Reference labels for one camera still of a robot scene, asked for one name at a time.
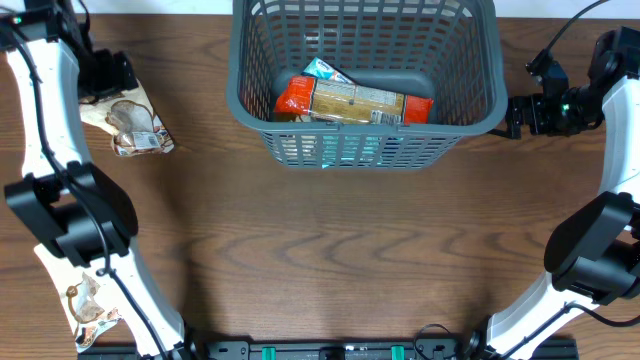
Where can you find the beige brown-label snack pouch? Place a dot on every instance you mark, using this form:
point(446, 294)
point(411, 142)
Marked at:
point(88, 309)

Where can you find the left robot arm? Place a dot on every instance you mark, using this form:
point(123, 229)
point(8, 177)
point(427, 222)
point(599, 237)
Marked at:
point(85, 224)

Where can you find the grey plastic lattice basket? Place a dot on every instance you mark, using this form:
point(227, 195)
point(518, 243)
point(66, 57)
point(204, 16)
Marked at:
point(446, 50)

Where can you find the Kleenex tissue multipack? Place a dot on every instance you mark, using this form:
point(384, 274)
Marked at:
point(320, 69)

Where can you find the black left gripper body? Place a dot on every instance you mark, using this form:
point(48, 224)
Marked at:
point(99, 76)

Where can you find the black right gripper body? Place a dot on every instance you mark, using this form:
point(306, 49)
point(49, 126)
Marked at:
point(560, 115)

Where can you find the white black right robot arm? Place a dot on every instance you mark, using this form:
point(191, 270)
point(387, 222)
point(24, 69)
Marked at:
point(585, 264)

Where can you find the red orange cracker package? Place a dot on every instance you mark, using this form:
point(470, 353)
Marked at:
point(351, 104)

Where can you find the teal snack packet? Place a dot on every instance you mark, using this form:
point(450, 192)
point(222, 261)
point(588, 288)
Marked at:
point(349, 151)

